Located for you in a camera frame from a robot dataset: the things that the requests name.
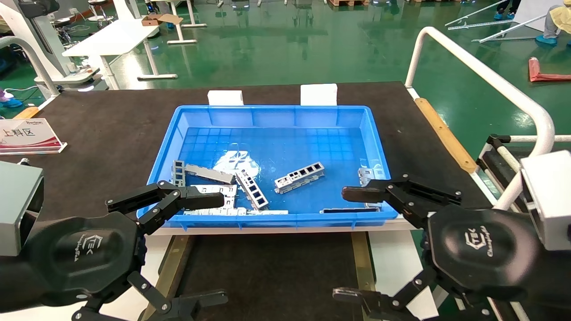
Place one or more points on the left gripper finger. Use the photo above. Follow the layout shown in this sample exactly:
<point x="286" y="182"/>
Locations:
<point x="196" y="200"/>

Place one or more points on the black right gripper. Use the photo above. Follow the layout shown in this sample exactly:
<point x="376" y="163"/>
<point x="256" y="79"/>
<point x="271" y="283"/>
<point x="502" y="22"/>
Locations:
<point x="482" y="254"/>

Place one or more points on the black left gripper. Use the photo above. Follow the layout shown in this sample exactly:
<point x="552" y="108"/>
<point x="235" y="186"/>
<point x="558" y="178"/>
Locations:
<point x="76" y="258"/>

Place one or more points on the silver bracket with square holes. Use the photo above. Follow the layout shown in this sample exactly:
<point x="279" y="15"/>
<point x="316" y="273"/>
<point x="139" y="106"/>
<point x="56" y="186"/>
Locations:
<point x="246" y="180"/>
<point x="292" y="182"/>

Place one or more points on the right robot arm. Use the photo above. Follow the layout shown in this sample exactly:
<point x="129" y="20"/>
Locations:
<point x="555" y="276"/>

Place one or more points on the long flat grey metal part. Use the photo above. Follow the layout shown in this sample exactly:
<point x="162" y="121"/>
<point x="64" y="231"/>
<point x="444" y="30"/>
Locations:
<point x="209" y="174"/>

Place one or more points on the flat silver metal plate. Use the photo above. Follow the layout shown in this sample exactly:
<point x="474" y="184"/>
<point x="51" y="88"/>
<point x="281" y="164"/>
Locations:
<point x="230" y="196"/>

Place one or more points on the dark thin metal strip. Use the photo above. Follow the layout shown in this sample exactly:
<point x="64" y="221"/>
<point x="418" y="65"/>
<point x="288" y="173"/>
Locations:
<point x="348" y="210"/>

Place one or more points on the white table edge beam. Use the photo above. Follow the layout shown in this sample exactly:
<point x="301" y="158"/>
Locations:
<point x="290" y="228"/>

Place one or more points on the white foam block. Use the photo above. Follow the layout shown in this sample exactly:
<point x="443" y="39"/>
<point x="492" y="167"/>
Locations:
<point x="318" y="94"/>
<point x="225" y="98"/>

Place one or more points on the blue plastic bin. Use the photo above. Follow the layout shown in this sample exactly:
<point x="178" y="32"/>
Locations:
<point x="312" y="142"/>

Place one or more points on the black table mat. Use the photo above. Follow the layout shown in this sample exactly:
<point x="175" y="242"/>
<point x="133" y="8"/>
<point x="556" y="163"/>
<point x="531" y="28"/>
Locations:
<point x="89" y="133"/>

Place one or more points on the wooden edge strip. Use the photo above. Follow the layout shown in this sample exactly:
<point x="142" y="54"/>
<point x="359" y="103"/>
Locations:
<point x="441" y="129"/>

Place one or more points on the black cart with white tubes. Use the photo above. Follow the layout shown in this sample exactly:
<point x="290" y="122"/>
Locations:
<point x="495" y="156"/>

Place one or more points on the acrylic sign card red print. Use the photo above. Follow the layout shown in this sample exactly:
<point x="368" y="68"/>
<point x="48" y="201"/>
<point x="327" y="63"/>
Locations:
<point x="26" y="136"/>

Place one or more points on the white background table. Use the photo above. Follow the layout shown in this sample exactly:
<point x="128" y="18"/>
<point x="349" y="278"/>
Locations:
<point x="111" y="38"/>

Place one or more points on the open cardboard box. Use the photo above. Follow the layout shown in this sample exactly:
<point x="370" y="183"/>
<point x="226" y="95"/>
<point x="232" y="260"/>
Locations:
<point x="156" y="19"/>

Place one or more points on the white tube railing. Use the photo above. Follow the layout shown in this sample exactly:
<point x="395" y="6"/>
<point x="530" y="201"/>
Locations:
<point x="490" y="76"/>

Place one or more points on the grey curved tube railing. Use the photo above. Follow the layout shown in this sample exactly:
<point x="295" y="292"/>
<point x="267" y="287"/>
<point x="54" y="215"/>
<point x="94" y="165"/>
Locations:
<point x="33" y="55"/>

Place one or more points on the white background robot stand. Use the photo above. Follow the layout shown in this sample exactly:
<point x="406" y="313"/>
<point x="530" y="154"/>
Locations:
<point x="44" y="40"/>

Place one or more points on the red object on floor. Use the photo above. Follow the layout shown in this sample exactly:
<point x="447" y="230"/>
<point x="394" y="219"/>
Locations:
<point x="546" y="75"/>

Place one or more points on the aluminium profile bar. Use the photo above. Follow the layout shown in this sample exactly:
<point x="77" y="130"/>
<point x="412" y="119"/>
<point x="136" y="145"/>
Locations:
<point x="477" y="14"/>
<point x="508" y="29"/>

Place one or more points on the person in yellow garment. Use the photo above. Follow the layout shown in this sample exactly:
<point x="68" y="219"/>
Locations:
<point x="560" y="18"/>

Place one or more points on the short silver perforated bracket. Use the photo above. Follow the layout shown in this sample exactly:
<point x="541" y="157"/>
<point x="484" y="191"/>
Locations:
<point x="178" y="178"/>

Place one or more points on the folded silver metal bracket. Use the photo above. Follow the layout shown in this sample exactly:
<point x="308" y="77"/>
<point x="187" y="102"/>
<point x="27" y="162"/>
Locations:
<point x="368" y="174"/>

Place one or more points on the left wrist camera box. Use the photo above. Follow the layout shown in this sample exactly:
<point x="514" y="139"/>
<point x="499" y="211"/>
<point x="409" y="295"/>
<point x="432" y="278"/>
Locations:
<point x="20" y="200"/>

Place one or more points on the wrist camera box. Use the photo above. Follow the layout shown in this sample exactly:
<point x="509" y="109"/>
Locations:
<point x="20" y="200"/>
<point x="551" y="196"/>

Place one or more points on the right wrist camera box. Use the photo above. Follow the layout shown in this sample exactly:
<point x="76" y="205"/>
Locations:
<point x="551" y="196"/>

